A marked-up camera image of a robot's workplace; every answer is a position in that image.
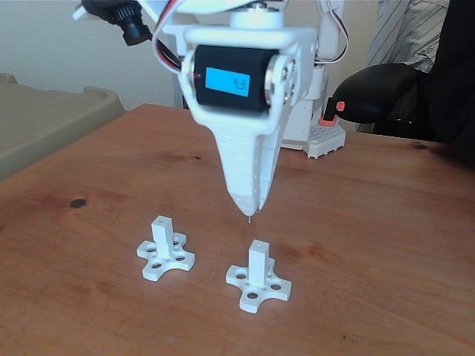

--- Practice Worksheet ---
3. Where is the white cross-base post stand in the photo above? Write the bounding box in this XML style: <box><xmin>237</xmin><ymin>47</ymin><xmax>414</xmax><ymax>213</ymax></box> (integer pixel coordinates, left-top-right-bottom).
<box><xmin>135</xmin><ymin>215</ymin><xmax>197</xmax><ymax>282</ymax></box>
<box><xmin>225</xmin><ymin>239</ymin><xmax>293</xmax><ymax>313</ymax></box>

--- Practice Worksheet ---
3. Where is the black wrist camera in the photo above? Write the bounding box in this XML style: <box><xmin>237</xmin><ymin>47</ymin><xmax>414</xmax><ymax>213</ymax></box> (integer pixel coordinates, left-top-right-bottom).
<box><xmin>72</xmin><ymin>0</ymin><xmax>151</xmax><ymax>47</ymax></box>

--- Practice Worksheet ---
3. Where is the black clamp orange handle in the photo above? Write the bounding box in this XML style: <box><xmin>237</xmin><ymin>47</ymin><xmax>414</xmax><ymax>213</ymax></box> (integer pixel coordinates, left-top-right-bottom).
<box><xmin>319</xmin><ymin>96</ymin><xmax>346</xmax><ymax>128</ymax></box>

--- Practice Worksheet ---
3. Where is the white red servo cable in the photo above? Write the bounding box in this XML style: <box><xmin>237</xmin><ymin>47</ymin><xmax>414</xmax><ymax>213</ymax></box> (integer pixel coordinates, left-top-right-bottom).
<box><xmin>317</xmin><ymin>0</ymin><xmax>350</xmax><ymax>64</ymax></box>
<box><xmin>151</xmin><ymin>0</ymin><xmax>186</xmax><ymax>73</ymax></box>

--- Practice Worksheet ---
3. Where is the beige plastic storage bin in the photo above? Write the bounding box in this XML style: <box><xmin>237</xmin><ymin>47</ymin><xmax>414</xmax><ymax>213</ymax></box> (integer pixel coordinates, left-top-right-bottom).
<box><xmin>0</xmin><ymin>73</ymin><xmax>126</xmax><ymax>182</ymax></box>

